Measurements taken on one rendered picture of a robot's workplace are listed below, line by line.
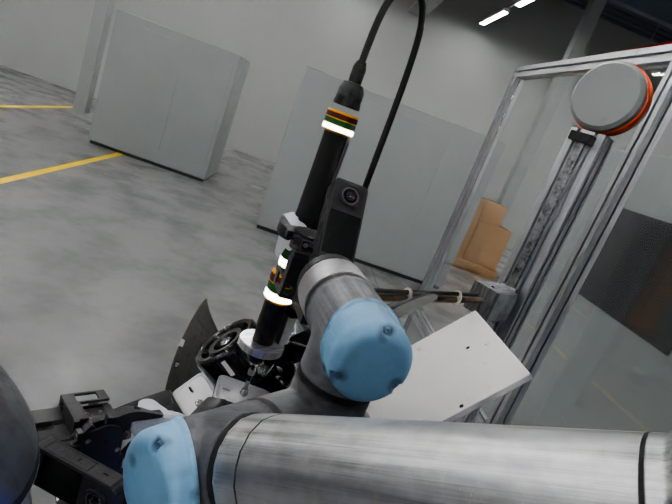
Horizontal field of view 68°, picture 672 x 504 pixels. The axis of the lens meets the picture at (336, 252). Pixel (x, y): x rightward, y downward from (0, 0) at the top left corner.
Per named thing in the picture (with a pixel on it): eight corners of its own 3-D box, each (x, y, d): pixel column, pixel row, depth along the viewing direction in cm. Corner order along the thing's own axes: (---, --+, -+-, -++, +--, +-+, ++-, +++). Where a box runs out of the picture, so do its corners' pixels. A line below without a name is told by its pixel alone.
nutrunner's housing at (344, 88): (259, 353, 78) (362, 64, 67) (272, 367, 76) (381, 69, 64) (238, 354, 76) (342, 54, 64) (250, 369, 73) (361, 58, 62)
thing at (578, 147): (464, 364, 127) (576, 132, 112) (479, 375, 124) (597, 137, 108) (458, 365, 125) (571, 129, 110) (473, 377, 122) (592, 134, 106)
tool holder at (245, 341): (277, 333, 81) (296, 280, 79) (300, 357, 76) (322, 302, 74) (229, 335, 75) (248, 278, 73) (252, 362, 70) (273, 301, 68)
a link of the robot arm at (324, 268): (319, 263, 48) (392, 283, 50) (310, 247, 52) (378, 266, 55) (293, 330, 50) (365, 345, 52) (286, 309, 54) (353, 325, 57)
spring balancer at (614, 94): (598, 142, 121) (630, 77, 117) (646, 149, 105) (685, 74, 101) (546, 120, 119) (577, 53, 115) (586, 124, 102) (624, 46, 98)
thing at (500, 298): (483, 309, 123) (498, 278, 121) (507, 323, 118) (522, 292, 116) (461, 309, 116) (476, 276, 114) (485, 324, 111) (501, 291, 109)
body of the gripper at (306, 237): (270, 277, 65) (283, 321, 54) (291, 217, 63) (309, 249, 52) (323, 290, 67) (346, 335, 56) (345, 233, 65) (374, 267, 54)
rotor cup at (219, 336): (286, 354, 97) (250, 302, 93) (308, 382, 83) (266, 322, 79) (223, 401, 93) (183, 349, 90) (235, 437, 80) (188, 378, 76)
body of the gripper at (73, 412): (109, 386, 65) (1, 399, 57) (134, 422, 59) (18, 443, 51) (98, 437, 66) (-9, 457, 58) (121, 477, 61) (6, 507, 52)
